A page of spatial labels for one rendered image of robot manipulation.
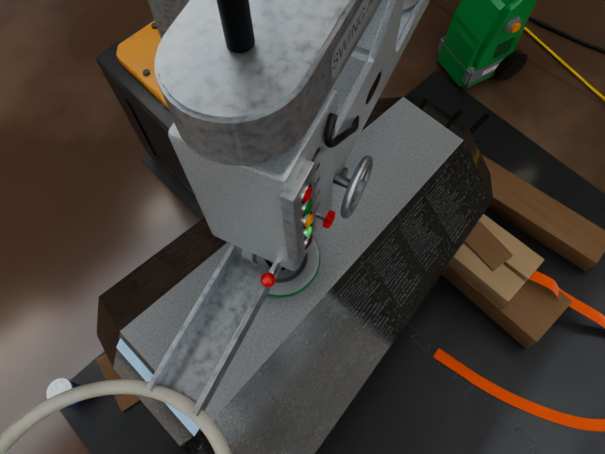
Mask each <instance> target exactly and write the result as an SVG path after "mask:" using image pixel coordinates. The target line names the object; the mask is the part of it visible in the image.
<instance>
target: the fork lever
mask: <svg viewBox="0 0 605 454"><path fill-rule="evenodd" d="M240 249H241V248H240V247H238V246H235V245H233V244H231V245H230V246H229V248H228V250H227V251H226V253H225V255H224V256H223V258H222V260H221V262H220V264H219V265H218V267H217V268H216V270H215V271H214V273H213V275H212V277H211V279H210V280H209V282H208V284H207V285H206V287H205V289H204V290H203V292H202V293H201V295H200V297H199V299H198V300H197V302H196V304H195V305H194V308H193V309H192V311H191V312H190V313H189V315H188V317H187V318H186V320H185V322H184V324H183V326H182V328H181V329H180V331H179V333H178V334H177V336H176V337H175V339H174V341H173V342H172V344H171V346H170V347H169V349H168V351H167V353H166V355H165V357H164V358H163V359H162V361H161V362H160V364H159V366H158V368H157V370H156V371H155V373H154V375H153V376H152V378H151V380H150V381H149V383H148V385H147V386H146V389H147V390H149V391H150V392H152V391H153V389H154V388H155V386H156V385H162V386H166V387H169V388H171V389H173V390H176V391H177V392H179V393H181V394H182V395H185V396H186V397H188V398H190V399H191V400H192V401H194V402H195V403H196V405H195V407H194V409H193V411H192V414H193V415H195V416H198V414H199V413H200V412H201V411H202V409H204V410H205V409H206V407H207V405H208V403H209V402H210V401H211V399H212V396H213V394H214V392H215V390H216V389H217V387H218V385H219V383H220V382H221V379H222V378H223V376H224V374H225V372H226V370H227V368H228V367H229V365H230V363H231V361H232V359H233V357H234V356H235V354H236V352H237V350H238V348H239V345H240V344H241V342H242V341H243V339H244V337H245V335H246V333H247V332H248V329H249V327H250V325H251V323H252V322H253V321H254V319H255V317H256V315H257V312H258V311H259V309H260V307H261V305H262V304H263V302H264V300H265V299H266V296H267V294H268V292H269V290H270V288H271V287H266V286H263V285H262V284H261V281H260V279H261V276H262V275H263V274H264V273H266V272H268V271H269V269H268V268H264V267H262V266H260V265H258V264H257V263H254V262H252V261H250V260H248V259H245V258H242V257H241V256H239V255H238V253H239V251H240Z"/></svg>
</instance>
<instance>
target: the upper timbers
mask: <svg viewBox="0 0 605 454"><path fill-rule="evenodd" d="M480 222H481V223H482V224H483V225H484V226H485V227H486V228H487V229H488V230H489V231H490V232H491V233H492V234H493V235H494V236H495V237H496V238H497V239H498V240H499V241H500V242H501V243H502V244H503V246H504V247H505V248H506V249H507V250H508V251H509V252H510V253H511V254H512V255H513V256H512V257H511V258H509V259H508V260H507V261H505V262H504V263H503V264H502V265H500V266H499V267H498V268H496V269H495V270H494V271H491V270H490V269H489V268H488V267H487V265H486V264H485V263H484V262H483V261H482V260H481V259H480V258H479V257H478V256H477V255H476V254H475V253H474V252H473V251H472V250H471V249H470V248H469V246H468V245H467V244H466V243H465V244H464V245H463V247H462V248H461V250H460V251H458V253H457V254H456V256H455V258H454V259H453V260H452V262H451V263H450V265H449V266H450V267H451V268H452V269H454V270H455V271H456V272H457V273H458V274H460V275H461V276H462V277H463V278H464V279H466V280H467V281H468V282H469V283H470V284H472V285H473V286H474V287H475V288H477V289H478V290H479V291H480V292H481V293H483V294H484V295H485V296H486V297H488V298H489V299H490V300H491V301H492V302H494V303H495V304H496V305H497V306H499V307H500V308H502V307H504V306H505V305H506V304H507V303H508V302H509V301H510V300H511V299H512V298H513V296H514V295H515V294H517V293H518V291H519V290H520V289H521V288H522V287H523V286H524V285H525V284H526V282H527V281H528V280H529V279H530V278H531V276H532V275H533V274H534V273H535V272H536V270H537V269H538V268H539V266H540V265H541V264H542V263H543V262H544V259H543V258H542V257H540V256H539V255H538V254H537V253H536V252H535V251H533V250H532V249H530V248H529V247H528V246H526V245H525V244H524V243H522V242H521V241H519V240H518V239H517V238H515V237H514V236H513V235H511V234H510V233H509V232H507V231H506V230H504V229H503V228H502V227H501V226H500V225H498V224H497V223H496V222H494V221H493V220H491V219H490V218H489V217H487V216H486V215H485V214H484V215H483V217H482V218H481V220H480ZM514 272H515V273H514Z"/></svg>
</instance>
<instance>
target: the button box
mask: <svg viewBox="0 0 605 454"><path fill-rule="evenodd" d="M308 184H311V185H312V195H311V197H310V198H311V199H312V209H311V211H312V215H313V218H312V232H311V233H312V238H313V237H314V236H315V234H316V210H315V163H314V162H312V161H310V160H308V159H306V160H305V161H304V162H303V164H302V166H301V168H300V170H299V172H298V173H297V175H296V177H295V179H294V180H293V183H292V184H291V186H290V187H289V188H287V189H286V190H282V191H281V193H280V194H279V201H280V207H281V213H282V219H283V226H284V236H285V243H286V249H287V256H288V259H289V260H291V261H292V262H294V263H297V264H300V263H301V261H302V260H303V257H304V255H305V253H306V251H307V250H305V249H304V245H305V242H306V240H307V239H306V240H304V239H303V235H304V233H305V230H306V228H307V227H306V228H305V229H303V222H304V219H305V217H306V215H305V216H304V217H302V212H303V208H304V205H305V203H306V202H305V203H304V204H301V198H302V195H303V191H304V189H305V187H307V185H308ZM308 248H309V247H308ZM308 248H307V249H308Z"/></svg>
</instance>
